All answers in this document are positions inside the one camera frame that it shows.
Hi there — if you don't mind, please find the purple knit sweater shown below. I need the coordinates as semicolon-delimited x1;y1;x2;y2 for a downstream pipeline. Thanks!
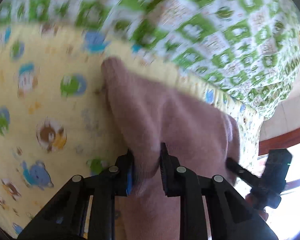
101;57;239;239

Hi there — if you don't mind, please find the person right hand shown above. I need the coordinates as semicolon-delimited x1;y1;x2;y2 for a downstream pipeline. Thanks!
245;194;269;222

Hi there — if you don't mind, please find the yellow cartoon bear bedsheet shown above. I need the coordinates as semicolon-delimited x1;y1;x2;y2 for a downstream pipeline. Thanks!
0;24;263;238

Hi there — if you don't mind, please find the green white checkered quilt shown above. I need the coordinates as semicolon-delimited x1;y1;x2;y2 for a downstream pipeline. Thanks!
0;0;300;119

